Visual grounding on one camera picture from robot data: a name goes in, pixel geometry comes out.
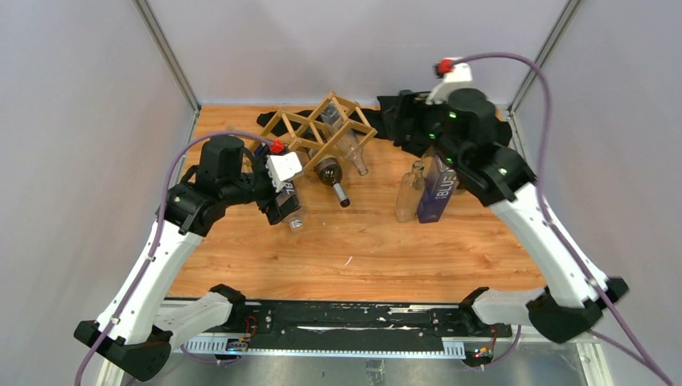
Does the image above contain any purple cable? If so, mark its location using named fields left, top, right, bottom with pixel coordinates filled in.
left=73, top=130, right=286, bottom=386
left=435, top=51, right=675, bottom=386

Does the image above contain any small clear glass bottle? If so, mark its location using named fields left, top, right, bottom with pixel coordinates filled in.
left=320, top=103, right=369, bottom=176

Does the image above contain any wooden lattice wine rack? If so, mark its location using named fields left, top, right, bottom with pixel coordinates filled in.
left=260, top=92, right=377, bottom=171

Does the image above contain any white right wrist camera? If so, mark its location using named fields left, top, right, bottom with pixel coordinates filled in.
left=425, top=57, right=473, bottom=105

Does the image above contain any black cloth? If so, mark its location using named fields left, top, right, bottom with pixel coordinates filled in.
left=256, top=90, right=512, bottom=158

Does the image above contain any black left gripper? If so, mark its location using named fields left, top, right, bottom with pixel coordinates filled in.
left=222, top=142, right=302, bottom=223

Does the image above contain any blue labelled clear bottle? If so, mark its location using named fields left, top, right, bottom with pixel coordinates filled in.
left=255, top=144, right=303, bottom=229

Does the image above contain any dark brown wine bottle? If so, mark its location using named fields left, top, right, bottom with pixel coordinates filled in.
left=314, top=157, right=351, bottom=207

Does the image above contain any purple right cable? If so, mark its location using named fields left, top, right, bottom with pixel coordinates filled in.
left=435, top=51, right=675, bottom=386

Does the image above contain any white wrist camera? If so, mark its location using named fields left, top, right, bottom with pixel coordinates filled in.
left=265, top=152, right=303, bottom=192
left=425, top=57, right=473, bottom=105

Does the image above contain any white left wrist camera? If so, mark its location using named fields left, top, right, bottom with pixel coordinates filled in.
left=265, top=152, right=303, bottom=192

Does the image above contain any clear bottle with black label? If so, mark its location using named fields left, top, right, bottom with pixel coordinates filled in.
left=421, top=146, right=436, bottom=176

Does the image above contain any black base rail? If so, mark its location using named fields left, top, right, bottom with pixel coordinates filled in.
left=184, top=299, right=512, bottom=359

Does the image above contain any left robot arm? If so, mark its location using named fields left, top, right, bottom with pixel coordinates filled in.
left=74, top=129, right=303, bottom=382

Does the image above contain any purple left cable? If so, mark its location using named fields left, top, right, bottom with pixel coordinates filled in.
left=73, top=130, right=286, bottom=386

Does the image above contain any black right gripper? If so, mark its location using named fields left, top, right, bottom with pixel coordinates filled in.
left=382, top=89, right=463, bottom=170

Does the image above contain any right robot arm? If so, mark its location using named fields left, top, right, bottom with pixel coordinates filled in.
left=384, top=88, right=628, bottom=343

